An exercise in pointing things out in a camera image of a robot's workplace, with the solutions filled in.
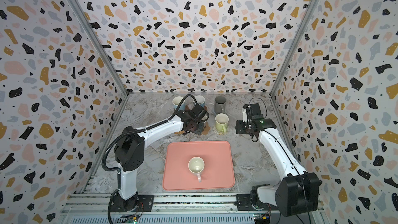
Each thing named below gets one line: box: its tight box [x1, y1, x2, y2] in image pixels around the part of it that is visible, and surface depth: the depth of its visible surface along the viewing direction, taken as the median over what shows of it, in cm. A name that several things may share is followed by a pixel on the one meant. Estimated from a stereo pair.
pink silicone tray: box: [162, 140, 236, 191], surface depth 89 cm
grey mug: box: [214, 95, 227, 116], surface depth 105 cm
